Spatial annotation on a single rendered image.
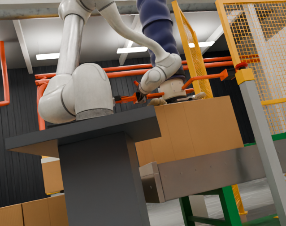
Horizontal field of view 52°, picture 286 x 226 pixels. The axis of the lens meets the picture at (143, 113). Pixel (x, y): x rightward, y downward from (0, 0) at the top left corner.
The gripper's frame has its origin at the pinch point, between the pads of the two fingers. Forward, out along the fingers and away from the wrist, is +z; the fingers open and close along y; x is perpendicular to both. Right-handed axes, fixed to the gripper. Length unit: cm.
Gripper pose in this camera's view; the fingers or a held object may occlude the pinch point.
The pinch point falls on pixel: (138, 97)
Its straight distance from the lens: 200.9
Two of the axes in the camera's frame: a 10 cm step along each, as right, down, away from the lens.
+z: -2.4, 2.6, 9.3
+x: 9.5, -1.4, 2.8
